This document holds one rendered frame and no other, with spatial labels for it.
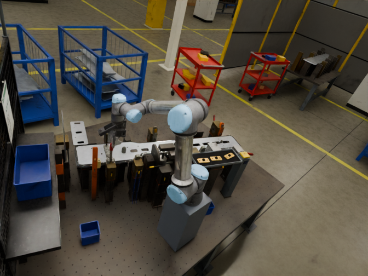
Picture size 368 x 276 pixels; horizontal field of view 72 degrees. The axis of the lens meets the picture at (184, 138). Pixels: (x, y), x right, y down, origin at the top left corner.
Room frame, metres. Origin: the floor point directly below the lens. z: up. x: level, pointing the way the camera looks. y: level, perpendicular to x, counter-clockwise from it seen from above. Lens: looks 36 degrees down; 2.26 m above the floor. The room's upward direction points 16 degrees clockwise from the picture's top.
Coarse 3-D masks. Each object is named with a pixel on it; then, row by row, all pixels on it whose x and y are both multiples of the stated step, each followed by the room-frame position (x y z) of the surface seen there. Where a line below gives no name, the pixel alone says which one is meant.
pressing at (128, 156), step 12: (96, 144) 1.38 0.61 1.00; (120, 144) 1.46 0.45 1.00; (132, 144) 1.49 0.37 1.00; (144, 144) 1.54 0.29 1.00; (156, 144) 1.58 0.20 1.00; (228, 144) 1.87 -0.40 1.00; (84, 156) 1.23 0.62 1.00; (120, 156) 1.33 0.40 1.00; (132, 156) 1.36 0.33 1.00; (168, 156) 1.49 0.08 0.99
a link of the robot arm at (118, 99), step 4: (116, 96) 1.20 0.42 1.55; (120, 96) 1.21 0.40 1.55; (124, 96) 1.22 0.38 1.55; (112, 100) 1.19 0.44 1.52; (116, 100) 1.17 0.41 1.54; (120, 100) 1.18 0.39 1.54; (124, 100) 1.20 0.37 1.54; (112, 104) 1.18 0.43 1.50; (116, 104) 1.17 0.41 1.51; (120, 104) 1.17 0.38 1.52; (112, 108) 1.18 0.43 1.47; (116, 108) 1.17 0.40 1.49; (112, 112) 1.18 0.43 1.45; (116, 112) 1.17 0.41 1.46
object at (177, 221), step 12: (168, 204) 1.02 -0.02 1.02; (180, 204) 0.98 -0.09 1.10; (204, 204) 1.03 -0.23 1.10; (168, 216) 1.00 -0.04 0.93; (180, 216) 0.95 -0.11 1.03; (192, 216) 0.95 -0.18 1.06; (204, 216) 1.08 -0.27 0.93; (168, 228) 0.99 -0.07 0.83; (180, 228) 0.94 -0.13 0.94; (192, 228) 1.00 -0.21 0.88; (168, 240) 0.97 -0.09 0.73; (180, 240) 0.93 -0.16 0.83
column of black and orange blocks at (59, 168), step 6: (60, 150) 1.03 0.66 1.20; (60, 156) 1.00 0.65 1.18; (60, 162) 1.00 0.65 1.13; (60, 168) 1.00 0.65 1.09; (60, 174) 1.00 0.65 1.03; (60, 180) 1.00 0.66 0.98; (60, 186) 0.99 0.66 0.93; (60, 192) 0.99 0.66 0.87; (60, 198) 0.99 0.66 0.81; (60, 204) 0.99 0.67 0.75
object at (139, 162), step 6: (138, 162) 1.25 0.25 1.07; (132, 168) 1.25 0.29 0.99; (138, 168) 1.22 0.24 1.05; (132, 174) 1.24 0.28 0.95; (138, 174) 1.22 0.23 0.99; (132, 180) 1.24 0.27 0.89; (138, 180) 1.23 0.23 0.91; (132, 186) 1.22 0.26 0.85; (138, 186) 1.22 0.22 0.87; (132, 192) 1.21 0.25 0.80; (138, 192) 1.24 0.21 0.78; (132, 198) 1.21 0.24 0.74
